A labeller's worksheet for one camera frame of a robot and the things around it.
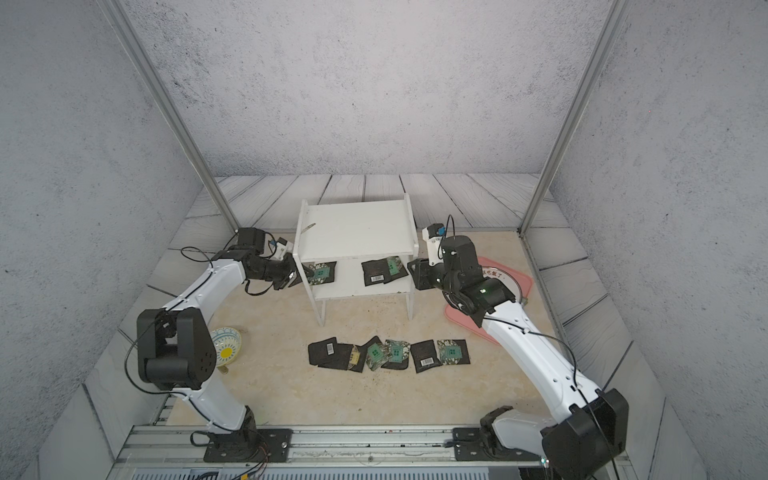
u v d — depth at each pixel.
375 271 0.88
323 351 0.89
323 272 0.88
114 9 0.70
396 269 0.89
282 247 0.85
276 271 0.79
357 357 0.87
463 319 0.96
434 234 0.65
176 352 0.47
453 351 0.89
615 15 0.71
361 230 0.76
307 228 0.77
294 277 0.81
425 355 0.88
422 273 0.65
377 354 0.88
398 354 0.89
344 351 0.89
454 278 0.55
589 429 0.37
